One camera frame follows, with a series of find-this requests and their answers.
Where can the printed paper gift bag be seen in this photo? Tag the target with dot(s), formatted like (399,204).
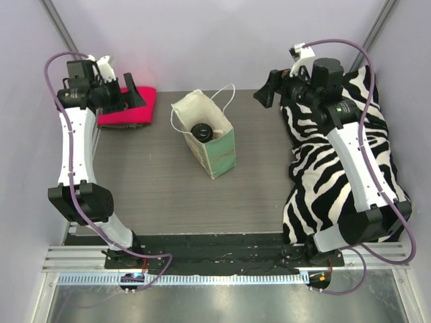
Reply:
(218,155)

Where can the zebra striped blanket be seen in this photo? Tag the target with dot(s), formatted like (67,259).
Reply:
(350,161)

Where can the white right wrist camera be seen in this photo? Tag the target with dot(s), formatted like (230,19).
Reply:
(301,55)

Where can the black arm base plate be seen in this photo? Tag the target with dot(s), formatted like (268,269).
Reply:
(222,255)

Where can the aluminium frame rail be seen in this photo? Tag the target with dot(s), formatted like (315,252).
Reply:
(84,265)

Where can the black plastic cup lid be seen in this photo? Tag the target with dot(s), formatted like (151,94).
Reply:
(202,132)

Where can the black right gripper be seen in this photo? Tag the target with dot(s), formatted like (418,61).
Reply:
(278,87)

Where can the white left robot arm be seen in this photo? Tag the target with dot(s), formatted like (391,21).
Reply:
(91,86)

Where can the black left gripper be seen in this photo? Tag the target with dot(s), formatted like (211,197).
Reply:
(118,95)

